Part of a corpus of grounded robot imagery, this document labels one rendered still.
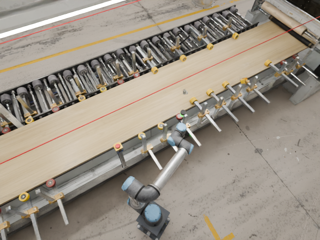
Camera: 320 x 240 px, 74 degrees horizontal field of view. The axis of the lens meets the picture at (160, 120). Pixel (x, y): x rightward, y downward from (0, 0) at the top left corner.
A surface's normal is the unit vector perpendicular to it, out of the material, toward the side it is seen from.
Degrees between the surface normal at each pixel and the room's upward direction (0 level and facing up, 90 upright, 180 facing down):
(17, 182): 0
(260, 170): 0
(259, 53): 0
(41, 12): 61
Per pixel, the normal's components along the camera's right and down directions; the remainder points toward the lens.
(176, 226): 0.02, -0.52
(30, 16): 0.46, 0.39
